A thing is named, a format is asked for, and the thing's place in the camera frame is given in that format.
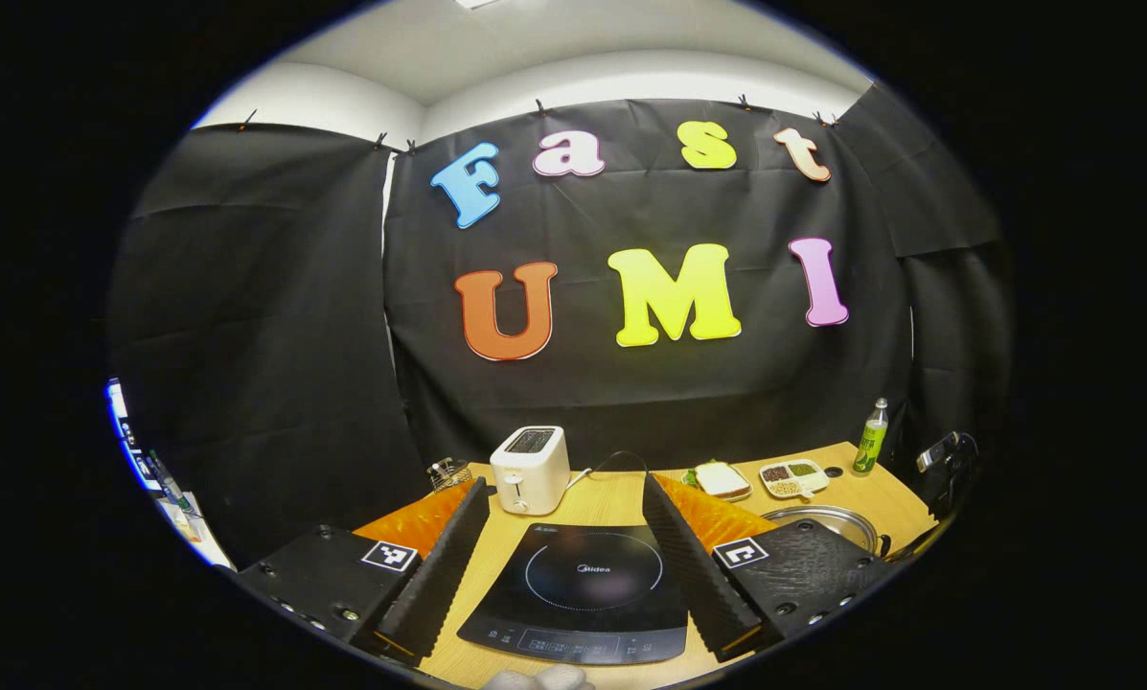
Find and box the stainless steel pot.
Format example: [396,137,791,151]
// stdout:
[763,505,895,560]

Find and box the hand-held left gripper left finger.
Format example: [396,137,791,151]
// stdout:
[233,477,491,667]

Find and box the black power cord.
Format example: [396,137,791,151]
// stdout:
[587,449,651,480]

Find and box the small wire basket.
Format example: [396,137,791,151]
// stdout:
[426,457,473,494]

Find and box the white bread sandwich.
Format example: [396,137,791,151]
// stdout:
[693,462,751,497]

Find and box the black induction cooktop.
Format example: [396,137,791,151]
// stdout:
[456,522,691,667]

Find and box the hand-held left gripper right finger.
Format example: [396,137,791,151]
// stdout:
[642,471,895,664]

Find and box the white divided dish with beans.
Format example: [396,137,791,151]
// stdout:
[758,459,831,501]

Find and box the green drink bottle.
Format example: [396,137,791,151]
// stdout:
[852,398,889,476]

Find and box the white rectangular plate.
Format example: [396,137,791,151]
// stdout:
[681,460,754,503]

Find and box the white toaster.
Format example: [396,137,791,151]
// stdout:
[490,425,572,517]

